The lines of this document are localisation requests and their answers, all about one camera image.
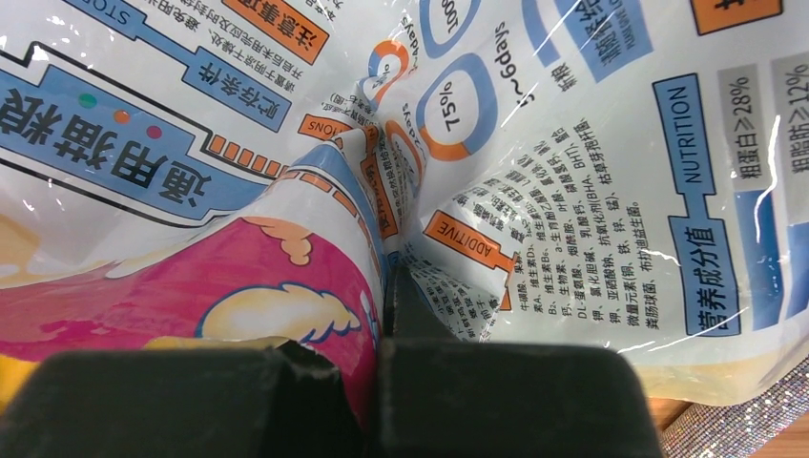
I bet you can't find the pink pet food bag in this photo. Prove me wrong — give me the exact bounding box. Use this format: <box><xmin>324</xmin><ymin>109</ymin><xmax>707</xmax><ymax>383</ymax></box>
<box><xmin>1</xmin><ymin>1</ymin><xmax>808</xmax><ymax>420</ymax></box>

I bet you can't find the glitter cylinder tube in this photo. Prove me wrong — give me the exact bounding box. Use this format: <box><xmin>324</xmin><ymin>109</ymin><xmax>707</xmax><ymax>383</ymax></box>
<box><xmin>660</xmin><ymin>362</ymin><xmax>808</xmax><ymax>457</ymax></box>

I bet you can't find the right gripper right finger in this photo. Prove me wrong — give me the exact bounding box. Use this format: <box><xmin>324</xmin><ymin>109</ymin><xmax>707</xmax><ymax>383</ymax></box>
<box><xmin>372</xmin><ymin>266</ymin><xmax>662</xmax><ymax>457</ymax></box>

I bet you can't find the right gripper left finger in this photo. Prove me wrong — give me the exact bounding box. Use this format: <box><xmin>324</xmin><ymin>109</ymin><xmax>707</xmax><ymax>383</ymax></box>
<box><xmin>1</xmin><ymin>342</ymin><xmax>365</xmax><ymax>457</ymax></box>

